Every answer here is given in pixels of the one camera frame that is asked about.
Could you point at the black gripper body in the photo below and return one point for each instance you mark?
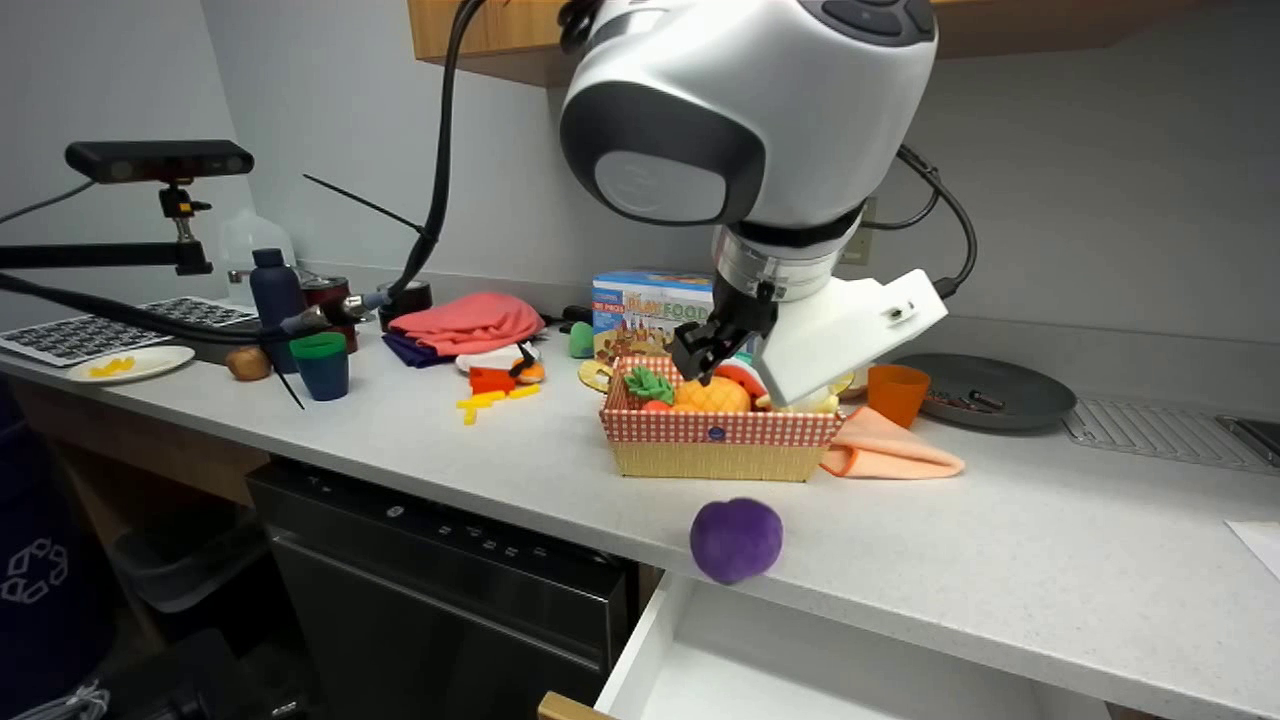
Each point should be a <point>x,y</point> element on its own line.
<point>743,310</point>

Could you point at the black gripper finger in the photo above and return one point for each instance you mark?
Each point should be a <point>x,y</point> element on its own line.
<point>730,358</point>
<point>688,355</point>

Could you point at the purple round plushie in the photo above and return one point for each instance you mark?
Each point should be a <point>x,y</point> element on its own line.
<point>739,543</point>

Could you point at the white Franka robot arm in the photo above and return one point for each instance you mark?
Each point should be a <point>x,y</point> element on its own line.
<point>747,121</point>

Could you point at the toy watermelon slice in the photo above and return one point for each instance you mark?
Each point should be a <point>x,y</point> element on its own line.
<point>747,382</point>

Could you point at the orange toy fruit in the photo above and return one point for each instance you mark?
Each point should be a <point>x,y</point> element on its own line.
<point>715,392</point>

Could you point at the green toy vegetable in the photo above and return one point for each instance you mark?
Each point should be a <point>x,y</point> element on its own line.
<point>651,387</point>

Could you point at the blue toy food box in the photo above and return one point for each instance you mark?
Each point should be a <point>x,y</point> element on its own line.
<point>641,301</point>

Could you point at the red checkered toy basket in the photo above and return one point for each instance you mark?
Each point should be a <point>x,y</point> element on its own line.
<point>720,444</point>

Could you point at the yellow toy slice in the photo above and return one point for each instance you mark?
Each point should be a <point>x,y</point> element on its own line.
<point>592,378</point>

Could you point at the green toy lump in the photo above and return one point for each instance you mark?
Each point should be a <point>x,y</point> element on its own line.
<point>580,341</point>

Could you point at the orange plastic cup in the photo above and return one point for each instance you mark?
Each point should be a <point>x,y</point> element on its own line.
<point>899,392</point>

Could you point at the red toy fries carton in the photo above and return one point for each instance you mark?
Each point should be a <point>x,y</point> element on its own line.
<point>494,382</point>

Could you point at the yellow toy fry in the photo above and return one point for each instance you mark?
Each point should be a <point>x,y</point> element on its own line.
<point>494,407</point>

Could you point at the red folded cloth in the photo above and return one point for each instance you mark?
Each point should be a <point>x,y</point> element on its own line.
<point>466,323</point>

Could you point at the dark grey round plate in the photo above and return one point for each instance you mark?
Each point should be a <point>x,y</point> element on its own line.
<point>1003,392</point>

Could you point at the dark blue cloth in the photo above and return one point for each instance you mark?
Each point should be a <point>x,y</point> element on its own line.
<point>406,349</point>

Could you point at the black cup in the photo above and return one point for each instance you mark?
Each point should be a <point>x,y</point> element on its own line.
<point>406,305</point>

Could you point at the black dishwasher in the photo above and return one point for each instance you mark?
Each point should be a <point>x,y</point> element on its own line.
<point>441,584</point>

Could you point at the dark red mug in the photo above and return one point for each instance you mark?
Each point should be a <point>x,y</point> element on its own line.
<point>333,301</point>

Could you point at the blue cup green lid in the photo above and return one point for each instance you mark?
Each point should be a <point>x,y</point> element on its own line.
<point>322,367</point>

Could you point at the dark blue bottle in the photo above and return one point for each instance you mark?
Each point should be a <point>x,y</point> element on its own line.
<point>275,286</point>

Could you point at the brown toy ball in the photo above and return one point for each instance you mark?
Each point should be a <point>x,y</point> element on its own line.
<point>245,362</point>

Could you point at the white plate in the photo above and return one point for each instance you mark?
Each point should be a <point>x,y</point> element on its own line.
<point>161,362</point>

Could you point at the black trash bin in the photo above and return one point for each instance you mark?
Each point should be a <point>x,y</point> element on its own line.
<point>184,561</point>

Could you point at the white paper sheet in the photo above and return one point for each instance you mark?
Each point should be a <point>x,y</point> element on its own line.
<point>1262,546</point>

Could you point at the yellow food piece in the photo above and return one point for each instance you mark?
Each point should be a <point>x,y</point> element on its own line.
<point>113,367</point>

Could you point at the grey grid drying tray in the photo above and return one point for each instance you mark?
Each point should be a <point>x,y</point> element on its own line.
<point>65,337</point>

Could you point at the blue recycling bin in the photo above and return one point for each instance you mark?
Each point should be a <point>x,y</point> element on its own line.
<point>33,573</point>

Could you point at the wooden wall cabinet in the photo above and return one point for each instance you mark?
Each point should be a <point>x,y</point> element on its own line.
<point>494,35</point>

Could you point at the black stereo camera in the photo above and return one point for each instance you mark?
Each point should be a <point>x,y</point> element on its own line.
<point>161,163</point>

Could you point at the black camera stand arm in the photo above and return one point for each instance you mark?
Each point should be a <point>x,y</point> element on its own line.
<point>95,252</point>

